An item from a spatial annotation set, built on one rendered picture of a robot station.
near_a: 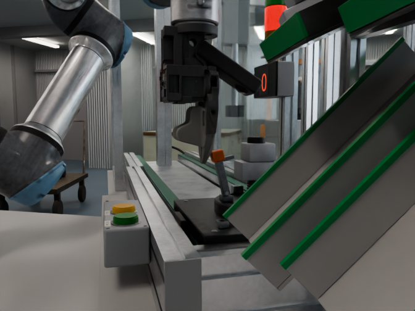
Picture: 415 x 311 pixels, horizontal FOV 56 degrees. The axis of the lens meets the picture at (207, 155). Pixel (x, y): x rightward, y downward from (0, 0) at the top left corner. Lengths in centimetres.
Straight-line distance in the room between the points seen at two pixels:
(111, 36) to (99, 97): 767
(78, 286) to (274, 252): 42
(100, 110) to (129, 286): 808
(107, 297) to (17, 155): 34
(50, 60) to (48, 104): 1106
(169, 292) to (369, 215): 26
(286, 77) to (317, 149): 39
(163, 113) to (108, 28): 72
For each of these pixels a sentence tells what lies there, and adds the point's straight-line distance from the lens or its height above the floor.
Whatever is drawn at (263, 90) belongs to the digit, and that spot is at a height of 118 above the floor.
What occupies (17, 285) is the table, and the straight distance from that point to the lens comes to 73.
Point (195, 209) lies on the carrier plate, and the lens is 68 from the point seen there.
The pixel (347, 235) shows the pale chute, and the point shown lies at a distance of 32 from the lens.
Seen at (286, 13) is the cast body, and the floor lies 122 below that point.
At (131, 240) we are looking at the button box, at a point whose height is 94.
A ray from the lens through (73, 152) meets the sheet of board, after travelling 1063.
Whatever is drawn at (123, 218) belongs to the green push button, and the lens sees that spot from 63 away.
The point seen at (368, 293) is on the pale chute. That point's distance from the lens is 30.
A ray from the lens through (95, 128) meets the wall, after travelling 875.
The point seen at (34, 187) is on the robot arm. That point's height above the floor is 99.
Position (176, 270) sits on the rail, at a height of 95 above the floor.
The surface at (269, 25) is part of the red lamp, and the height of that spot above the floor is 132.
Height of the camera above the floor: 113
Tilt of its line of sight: 6 degrees down
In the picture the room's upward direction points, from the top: straight up
